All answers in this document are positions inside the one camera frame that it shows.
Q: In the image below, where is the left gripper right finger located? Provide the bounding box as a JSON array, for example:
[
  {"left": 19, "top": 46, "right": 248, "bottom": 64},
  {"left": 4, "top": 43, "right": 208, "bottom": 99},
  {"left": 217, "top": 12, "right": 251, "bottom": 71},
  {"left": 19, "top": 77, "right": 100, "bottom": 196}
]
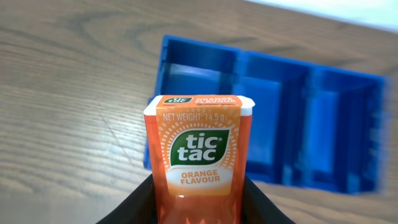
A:
[{"left": 241, "top": 175, "right": 297, "bottom": 224}]

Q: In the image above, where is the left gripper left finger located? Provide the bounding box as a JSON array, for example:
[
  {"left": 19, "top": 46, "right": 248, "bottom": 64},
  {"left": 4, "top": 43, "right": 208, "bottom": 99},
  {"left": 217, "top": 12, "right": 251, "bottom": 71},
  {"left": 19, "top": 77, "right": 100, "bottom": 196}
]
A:
[{"left": 95, "top": 173, "right": 158, "bottom": 224}]

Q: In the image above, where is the orange candy box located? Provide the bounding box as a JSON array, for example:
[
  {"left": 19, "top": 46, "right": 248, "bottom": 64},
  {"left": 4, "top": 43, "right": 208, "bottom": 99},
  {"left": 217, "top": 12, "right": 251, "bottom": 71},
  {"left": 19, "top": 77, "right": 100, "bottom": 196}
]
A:
[{"left": 143, "top": 94, "right": 256, "bottom": 224}]

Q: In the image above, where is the blue tray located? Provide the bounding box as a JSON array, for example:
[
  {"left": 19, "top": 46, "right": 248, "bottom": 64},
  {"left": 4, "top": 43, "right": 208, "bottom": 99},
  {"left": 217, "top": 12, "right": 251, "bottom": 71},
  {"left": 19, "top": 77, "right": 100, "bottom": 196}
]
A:
[{"left": 142, "top": 34, "right": 392, "bottom": 196}]

